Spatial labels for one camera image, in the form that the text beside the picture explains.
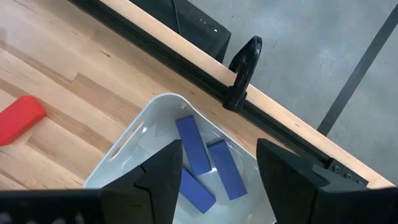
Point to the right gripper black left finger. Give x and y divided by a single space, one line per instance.
155 193

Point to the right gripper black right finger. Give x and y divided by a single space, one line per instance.
295 193

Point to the purple rectangular block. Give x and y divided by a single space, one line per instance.
227 171
196 193
192 143

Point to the light grey plastic bin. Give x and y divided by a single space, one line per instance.
161 112

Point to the black clamp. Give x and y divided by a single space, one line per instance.
245 68

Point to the red rectangular block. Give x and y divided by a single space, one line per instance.
18 119

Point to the black box with white light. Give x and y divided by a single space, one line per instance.
192 34

